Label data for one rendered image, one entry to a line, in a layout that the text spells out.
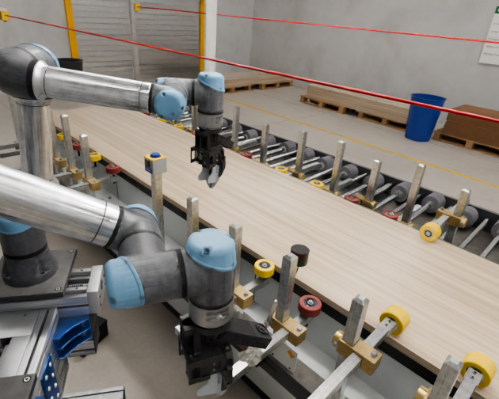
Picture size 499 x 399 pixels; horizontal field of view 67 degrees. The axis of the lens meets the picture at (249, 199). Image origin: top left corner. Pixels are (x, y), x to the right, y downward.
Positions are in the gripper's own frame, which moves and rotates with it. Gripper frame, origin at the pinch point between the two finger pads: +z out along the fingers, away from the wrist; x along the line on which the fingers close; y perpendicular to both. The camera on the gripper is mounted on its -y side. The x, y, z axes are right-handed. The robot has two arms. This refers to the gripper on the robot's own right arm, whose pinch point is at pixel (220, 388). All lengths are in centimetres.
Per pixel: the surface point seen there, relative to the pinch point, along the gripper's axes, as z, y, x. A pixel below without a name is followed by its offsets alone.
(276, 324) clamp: 29, -33, -35
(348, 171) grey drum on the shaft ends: 31, -148, -147
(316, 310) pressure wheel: 24, -47, -32
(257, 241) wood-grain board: 24, -45, -78
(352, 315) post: 7.2, -43.2, -12.7
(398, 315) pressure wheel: 17, -65, -15
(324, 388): 18.3, -29.3, -3.0
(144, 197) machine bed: 36, -10, -158
